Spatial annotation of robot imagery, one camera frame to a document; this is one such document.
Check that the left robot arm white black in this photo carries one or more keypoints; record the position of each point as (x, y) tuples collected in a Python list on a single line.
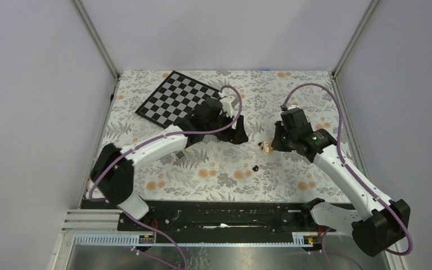
[(112, 175)]

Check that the beige earbud charging case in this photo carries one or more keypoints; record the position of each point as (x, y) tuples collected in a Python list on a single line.
[(266, 146)]

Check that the white slotted cable duct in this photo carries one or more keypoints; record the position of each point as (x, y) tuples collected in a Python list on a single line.
[(147, 239)]

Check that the aluminium frame post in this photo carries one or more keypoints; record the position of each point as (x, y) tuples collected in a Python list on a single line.
[(95, 37), (370, 10)]

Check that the small grey square tile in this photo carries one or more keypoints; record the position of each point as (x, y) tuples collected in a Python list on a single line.
[(180, 154)]

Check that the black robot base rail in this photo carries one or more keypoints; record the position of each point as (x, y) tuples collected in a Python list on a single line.
[(216, 219)]

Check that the left aluminium frame post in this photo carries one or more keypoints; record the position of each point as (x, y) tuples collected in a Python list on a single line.
[(95, 37)]

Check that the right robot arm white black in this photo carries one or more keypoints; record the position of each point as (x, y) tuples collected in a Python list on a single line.
[(376, 222)]

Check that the floral patterned table mat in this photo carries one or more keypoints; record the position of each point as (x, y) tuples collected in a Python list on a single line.
[(219, 171)]

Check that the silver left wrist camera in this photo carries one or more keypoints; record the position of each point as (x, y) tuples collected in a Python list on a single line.
[(228, 105)]

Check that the right aluminium frame post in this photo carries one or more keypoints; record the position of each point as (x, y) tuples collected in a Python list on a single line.
[(370, 10)]

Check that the black white checkerboard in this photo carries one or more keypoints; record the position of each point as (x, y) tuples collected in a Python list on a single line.
[(174, 98)]

